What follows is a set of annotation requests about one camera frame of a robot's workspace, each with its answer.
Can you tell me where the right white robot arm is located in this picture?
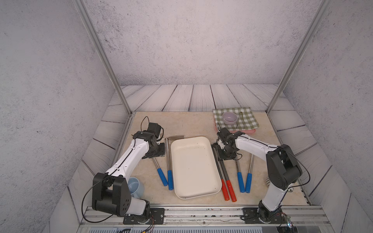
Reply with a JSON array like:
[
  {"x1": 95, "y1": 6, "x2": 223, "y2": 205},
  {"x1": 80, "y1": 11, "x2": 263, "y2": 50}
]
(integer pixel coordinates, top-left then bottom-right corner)
[{"x1": 216, "y1": 128, "x2": 303, "y2": 213}]

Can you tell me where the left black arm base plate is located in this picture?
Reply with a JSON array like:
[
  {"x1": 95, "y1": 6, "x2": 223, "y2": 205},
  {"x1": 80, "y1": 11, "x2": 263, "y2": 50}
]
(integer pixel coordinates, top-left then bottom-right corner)
[{"x1": 123, "y1": 208, "x2": 165, "y2": 225}]

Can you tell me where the left aluminium frame post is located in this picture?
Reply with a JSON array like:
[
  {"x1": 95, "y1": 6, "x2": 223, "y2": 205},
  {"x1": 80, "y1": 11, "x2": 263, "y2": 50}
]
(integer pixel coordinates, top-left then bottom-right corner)
[{"x1": 73, "y1": 0, "x2": 132, "y2": 115}]

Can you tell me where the green checkered cloth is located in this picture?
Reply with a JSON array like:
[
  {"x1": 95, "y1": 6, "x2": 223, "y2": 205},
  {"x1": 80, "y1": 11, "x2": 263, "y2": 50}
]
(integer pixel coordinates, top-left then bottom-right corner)
[{"x1": 213, "y1": 107, "x2": 259, "y2": 134}]

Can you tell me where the light blue plastic cup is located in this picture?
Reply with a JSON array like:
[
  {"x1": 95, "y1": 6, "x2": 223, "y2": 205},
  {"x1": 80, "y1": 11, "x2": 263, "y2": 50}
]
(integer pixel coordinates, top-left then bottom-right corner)
[{"x1": 128, "y1": 177, "x2": 145, "y2": 199}]

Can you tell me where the grey ribbed ceramic cup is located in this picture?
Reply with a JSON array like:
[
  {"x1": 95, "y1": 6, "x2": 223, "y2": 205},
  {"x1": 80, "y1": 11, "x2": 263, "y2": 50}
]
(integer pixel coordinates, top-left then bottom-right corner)
[{"x1": 265, "y1": 176, "x2": 271, "y2": 187}]

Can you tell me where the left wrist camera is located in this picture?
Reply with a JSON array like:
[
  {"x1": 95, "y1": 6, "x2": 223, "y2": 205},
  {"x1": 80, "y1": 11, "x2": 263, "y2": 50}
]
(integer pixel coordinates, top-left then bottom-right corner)
[{"x1": 146, "y1": 122, "x2": 163, "y2": 141}]

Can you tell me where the small lilac bowl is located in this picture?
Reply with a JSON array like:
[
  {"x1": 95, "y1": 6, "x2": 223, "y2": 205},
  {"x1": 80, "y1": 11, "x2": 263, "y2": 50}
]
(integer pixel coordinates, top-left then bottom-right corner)
[{"x1": 222, "y1": 112, "x2": 239, "y2": 125}]

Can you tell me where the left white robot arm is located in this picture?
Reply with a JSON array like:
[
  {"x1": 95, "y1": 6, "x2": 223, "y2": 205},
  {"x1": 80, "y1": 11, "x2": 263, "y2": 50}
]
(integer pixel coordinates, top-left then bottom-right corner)
[{"x1": 92, "y1": 131, "x2": 165, "y2": 220}]

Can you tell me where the white rectangular storage tray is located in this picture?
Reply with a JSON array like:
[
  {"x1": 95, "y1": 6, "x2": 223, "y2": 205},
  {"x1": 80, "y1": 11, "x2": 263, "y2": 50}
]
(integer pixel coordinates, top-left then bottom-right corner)
[{"x1": 171, "y1": 136, "x2": 222, "y2": 200}]

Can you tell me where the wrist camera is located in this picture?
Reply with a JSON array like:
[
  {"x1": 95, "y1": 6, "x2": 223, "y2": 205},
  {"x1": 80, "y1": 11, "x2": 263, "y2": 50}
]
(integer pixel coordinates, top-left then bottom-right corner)
[
  {"x1": 146, "y1": 122, "x2": 163, "y2": 141},
  {"x1": 217, "y1": 128, "x2": 231, "y2": 144}
]

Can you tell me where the aluminium frame post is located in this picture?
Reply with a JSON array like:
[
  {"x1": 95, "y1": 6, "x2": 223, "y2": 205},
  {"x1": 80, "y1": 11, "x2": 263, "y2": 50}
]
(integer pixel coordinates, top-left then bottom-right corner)
[
  {"x1": 73, "y1": 0, "x2": 132, "y2": 115},
  {"x1": 266, "y1": 0, "x2": 332, "y2": 115}
]

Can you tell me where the right aluminium frame post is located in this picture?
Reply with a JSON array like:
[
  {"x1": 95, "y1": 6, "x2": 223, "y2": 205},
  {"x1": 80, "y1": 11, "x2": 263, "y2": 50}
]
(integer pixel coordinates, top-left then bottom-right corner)
[{"x1": 266, "y1": 0, "x2": 332, "y2": 115}]

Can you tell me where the pink tray under cloth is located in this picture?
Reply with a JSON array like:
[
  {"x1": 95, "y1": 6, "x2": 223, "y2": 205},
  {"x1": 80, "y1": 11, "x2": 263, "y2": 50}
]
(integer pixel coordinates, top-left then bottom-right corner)
[{"x1": 215, "y1": 125, "x2": 256, "y2": 135}]

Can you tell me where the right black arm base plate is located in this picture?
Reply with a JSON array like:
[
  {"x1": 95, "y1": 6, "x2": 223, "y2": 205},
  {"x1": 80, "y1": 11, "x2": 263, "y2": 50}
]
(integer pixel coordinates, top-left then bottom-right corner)
[{"x1": 240, "y1": 207, "x2": 287, "y2": 224}]

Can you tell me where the aluminium front rail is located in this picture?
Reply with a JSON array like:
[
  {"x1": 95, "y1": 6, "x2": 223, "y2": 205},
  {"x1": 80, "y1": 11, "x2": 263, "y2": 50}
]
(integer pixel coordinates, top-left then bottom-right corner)
[{"x1": 77, "y1": 204, "x2": 334, "y2": 233}]

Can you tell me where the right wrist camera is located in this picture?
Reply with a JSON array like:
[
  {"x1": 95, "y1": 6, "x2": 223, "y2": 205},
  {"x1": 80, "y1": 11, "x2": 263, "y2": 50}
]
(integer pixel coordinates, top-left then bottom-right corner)
[{"x1": 217, "y1": 128, "x2": 231, "y2": 144}]

